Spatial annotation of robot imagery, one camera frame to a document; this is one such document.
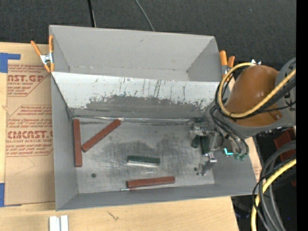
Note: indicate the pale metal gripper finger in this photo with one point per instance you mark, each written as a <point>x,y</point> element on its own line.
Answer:
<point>198,131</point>
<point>211,158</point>

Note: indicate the dark green flat block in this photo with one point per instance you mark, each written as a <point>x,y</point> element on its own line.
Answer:
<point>143,159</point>

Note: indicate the red-brown flat block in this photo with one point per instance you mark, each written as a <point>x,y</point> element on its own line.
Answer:
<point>150,182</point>
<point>77,143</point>
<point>101,135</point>

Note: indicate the grey metal bin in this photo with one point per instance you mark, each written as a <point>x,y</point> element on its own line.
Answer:
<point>134,97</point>

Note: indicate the brown cardboard board red print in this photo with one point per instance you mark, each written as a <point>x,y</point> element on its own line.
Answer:
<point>29,119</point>

